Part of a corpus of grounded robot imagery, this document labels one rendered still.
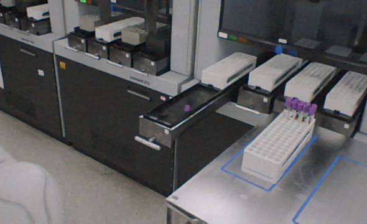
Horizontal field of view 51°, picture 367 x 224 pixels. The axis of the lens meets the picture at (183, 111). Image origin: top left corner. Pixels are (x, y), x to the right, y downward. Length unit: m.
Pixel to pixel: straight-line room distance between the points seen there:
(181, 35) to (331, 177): 0.94
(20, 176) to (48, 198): 0.07
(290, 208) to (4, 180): 0.63
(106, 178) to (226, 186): 1.41
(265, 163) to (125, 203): 1.27
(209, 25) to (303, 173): 0.81
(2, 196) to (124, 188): 1.52
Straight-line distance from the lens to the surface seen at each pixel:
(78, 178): 2.36
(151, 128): 1.29
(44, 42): 2.34
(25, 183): 0.79
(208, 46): 1.68
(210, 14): 1.64
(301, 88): 1.49
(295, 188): 1.05
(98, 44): 1.99
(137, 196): 2.21
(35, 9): 2.42
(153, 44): 1.84
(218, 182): 1.01
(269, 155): 1.03
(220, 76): 1.49
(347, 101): 1.46
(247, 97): 1.55
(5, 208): 0.79
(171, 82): 1.74
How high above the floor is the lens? 1.45
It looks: 29 degrees down
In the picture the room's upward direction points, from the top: 3 degrees clockwise
